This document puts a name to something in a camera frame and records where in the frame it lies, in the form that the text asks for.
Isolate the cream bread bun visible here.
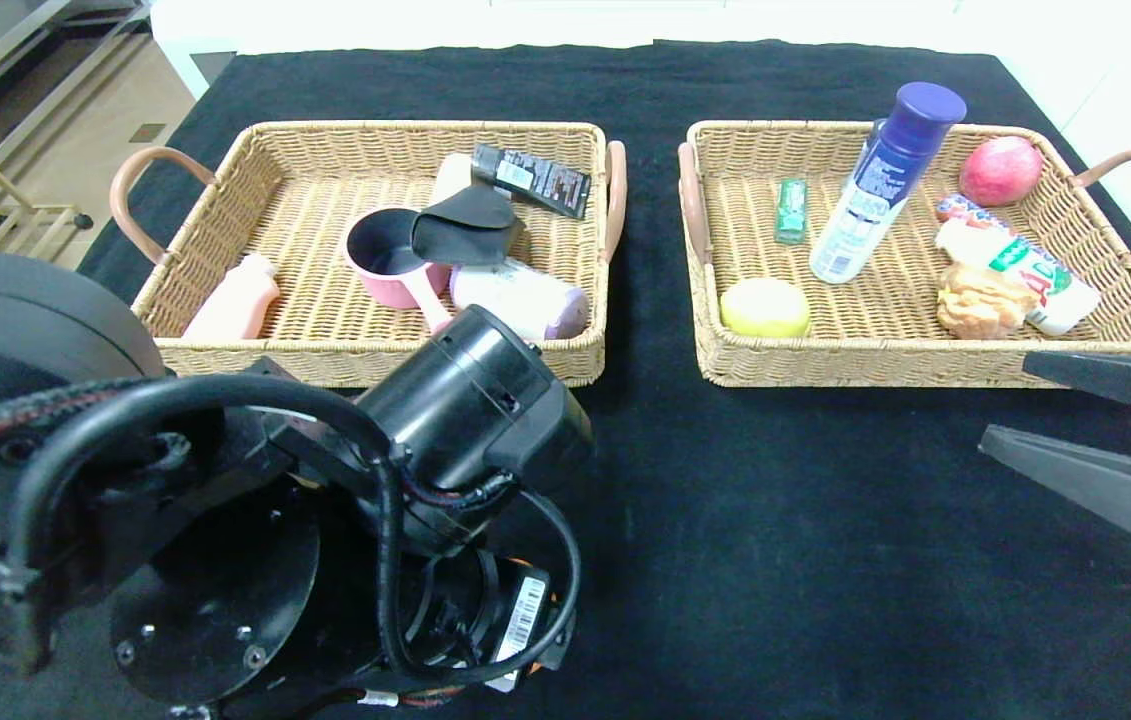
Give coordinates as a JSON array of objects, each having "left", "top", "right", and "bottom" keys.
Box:
[{"left": 937, "top": 261, "right": 1039, "bottom": 342}]

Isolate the blue capped spray can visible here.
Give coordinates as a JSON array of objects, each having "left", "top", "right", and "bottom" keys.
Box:
[{"left": 810, "top": 82, "right": 968, "bottom": 286}]

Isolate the purple lidded can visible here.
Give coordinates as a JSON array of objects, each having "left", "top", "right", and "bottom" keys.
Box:
[{"left": 449, "top": 257, "right": 592, "bottom": 343}]

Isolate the black pouch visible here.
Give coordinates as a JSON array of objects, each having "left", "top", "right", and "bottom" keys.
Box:
[{"left": 411, "top": 185, "right": 526, "bottom": 269}]

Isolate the pink saucepan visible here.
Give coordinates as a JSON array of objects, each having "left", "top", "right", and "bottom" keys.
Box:
[{"left": 345, "top": 208, "right": 456, "bottom": 336}]

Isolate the wicker basket with food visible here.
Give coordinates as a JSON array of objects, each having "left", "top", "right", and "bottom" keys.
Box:
[{"left": 677, "top": 120, "right": 1131, "bottom": 391}]

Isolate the wicker basket with spatula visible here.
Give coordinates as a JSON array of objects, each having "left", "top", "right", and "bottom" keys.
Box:
[{"left": 110, "top": 120, "right": 628, "bottom": 389}]

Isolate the white yoghurt drink bottle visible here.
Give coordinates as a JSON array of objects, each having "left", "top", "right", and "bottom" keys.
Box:
[{"left": 935, "top": 219, "right": 1102, "bottom": 337}]

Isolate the red blue wrapped snack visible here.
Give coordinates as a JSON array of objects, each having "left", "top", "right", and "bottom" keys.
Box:
[{"left": 934, "top": 195, "right": 1001, "bottom": 235}]

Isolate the red apple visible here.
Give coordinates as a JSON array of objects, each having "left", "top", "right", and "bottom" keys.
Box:
[{"left": 957, "top": 136, "right": 1044, "bottom": 208}]

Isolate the yellow lemon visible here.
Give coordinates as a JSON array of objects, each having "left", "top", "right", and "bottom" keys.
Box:
[{"left": 719, "top": 277, "right": 812, "bottom": 340}]

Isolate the green gum pack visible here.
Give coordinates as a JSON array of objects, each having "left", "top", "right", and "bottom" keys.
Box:
[{"left": 773, "top": 178, "right": 810, "bottom": 247}]

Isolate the dark cosmetic tube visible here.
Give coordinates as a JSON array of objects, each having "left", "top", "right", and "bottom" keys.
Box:
[{"left": 471, "top": 144, "right": 593, "bottom": 221}]

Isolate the black tablecloth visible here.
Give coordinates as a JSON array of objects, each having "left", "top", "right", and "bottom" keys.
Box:
[{"left": 0, "top": 40, "right": 1131, "bottom": 720}]

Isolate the pink lotion bottle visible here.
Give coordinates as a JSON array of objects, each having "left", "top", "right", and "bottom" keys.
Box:
[{"left": 183, "top": 253, "right": 283, "bottom": 341}]

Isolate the white table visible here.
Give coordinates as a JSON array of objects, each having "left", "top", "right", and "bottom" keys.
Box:
[{"left": 151, "top": 0, "right": 1006, "bottom": 101}]

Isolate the beige wheeled metal rack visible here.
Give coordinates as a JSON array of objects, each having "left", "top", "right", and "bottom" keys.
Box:
[{"left": 0, "top": 150, "right": 96, "bottom": 263}]

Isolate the teal handled beige spatula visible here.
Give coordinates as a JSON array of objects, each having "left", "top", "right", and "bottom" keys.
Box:
[{"left": 430, "top": 153, "right": 476, "bottom": 206}]

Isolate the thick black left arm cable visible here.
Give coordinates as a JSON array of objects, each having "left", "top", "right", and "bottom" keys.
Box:
[{"left": 10, "top": 375, "right": 406, "bottom": 681}]

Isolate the grey shelf frame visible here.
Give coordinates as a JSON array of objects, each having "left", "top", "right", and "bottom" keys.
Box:
[{"left": 0, "top": 0, "right": 154, "bottom": 151}]

